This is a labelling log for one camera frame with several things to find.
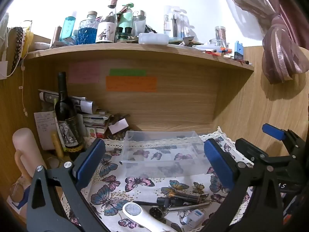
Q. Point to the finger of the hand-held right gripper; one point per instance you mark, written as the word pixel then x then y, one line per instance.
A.
pixel 272 130
pixel 251 151

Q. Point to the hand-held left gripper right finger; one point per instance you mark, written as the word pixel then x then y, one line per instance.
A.
pixel 218 164

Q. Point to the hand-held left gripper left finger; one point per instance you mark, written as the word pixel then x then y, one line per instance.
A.
pixel 90 162

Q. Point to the clear plastic container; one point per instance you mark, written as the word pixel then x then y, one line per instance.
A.
pixel 159 154

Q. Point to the white handheld device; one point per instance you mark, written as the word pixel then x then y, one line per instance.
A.
pixel 142 218

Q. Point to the yellow candle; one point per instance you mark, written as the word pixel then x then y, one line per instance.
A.
pixel 58 145

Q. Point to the stack of papers and booklets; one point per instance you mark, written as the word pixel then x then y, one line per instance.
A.
pixel 95 120

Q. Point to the white card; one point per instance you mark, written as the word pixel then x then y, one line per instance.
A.
pixel 118 126

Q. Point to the dark wine bottle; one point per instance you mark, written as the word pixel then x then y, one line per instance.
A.
pixel 66 118

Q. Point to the white handwritten note paper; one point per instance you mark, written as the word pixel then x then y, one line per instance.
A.
pixel 44 128

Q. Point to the white eraser with blue label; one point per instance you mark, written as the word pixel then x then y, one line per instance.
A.
pixel 194 218

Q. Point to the butterfly printed cloth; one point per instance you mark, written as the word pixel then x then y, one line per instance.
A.
pixel 144 191

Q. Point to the metal tool with round head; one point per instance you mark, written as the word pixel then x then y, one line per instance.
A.
pixel 169 209

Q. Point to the pale pink cylinder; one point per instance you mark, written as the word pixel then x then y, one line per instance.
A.
pixel 24 145

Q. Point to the eyeglasses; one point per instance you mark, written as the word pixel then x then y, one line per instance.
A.
pixel 18 191

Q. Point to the orange sticky note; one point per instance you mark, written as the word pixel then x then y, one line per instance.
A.
pixel 131 83

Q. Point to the striped mauve curtain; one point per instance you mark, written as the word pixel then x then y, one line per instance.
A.
pixel 275 41

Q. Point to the pink sticky note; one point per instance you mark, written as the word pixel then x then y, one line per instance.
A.
pixel 84 72

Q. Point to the pile of pens and lighters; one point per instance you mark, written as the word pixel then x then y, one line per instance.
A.
pixel 219 52

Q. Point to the green sticky note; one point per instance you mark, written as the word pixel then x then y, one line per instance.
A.
pixel 127 72

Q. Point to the small glass jar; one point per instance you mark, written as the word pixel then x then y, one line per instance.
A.
pixel 221 35

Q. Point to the wooden shelf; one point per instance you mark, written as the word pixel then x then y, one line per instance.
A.
pixel 135 52

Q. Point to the glass bottle with blue beads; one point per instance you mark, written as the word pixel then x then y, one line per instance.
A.
pixel 87 32

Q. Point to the brown tube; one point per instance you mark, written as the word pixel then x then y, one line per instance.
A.
pixel 56 35

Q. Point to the clear bottle with white label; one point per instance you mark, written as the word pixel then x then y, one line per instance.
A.
pixel 106 27

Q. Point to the turquoise liquid bottle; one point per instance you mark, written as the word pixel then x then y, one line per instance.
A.
pixel 68 27

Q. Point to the white plastic box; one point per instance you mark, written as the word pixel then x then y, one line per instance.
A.
pixel 153 38

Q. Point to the clear blister pack of tools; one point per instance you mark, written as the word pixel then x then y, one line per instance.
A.
pixel 176 21

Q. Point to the clear bottle with silver cap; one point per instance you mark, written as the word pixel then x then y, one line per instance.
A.
pixel 138 24

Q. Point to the mint green pump bottle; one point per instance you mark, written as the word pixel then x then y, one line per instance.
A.
pixel 126 19

